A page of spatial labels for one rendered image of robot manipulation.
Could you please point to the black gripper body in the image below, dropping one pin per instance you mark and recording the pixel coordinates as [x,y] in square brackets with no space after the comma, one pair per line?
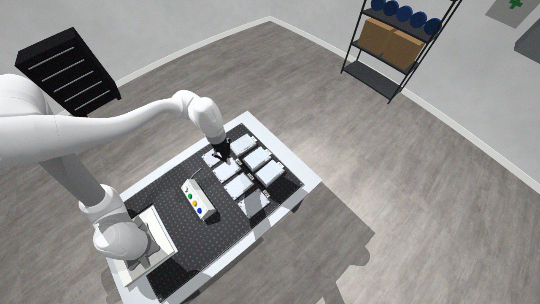
[220,145]

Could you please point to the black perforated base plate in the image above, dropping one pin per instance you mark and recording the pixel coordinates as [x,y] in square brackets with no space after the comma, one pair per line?
[199,242]

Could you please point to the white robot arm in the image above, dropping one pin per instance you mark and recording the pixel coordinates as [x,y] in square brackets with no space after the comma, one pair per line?
[31,133]

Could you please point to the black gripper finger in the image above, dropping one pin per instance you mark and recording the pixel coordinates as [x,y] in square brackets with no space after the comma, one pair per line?
[223,158]
[227,149]

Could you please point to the white button panel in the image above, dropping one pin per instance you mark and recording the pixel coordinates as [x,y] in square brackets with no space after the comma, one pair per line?
[197,198]

